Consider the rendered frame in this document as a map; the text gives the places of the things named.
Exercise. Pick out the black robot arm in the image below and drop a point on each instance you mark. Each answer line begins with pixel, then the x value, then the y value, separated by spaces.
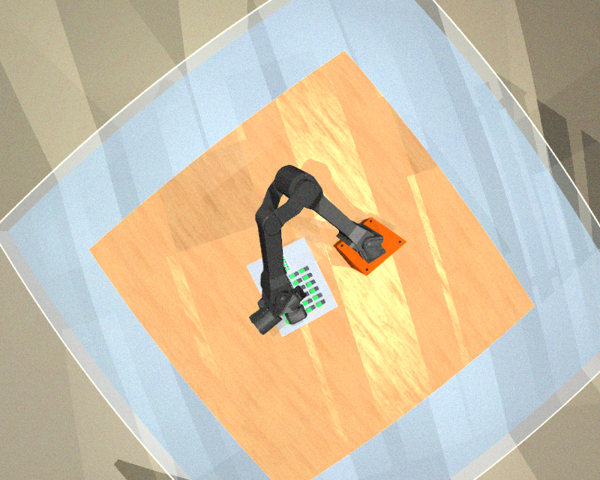
pixel 303 190

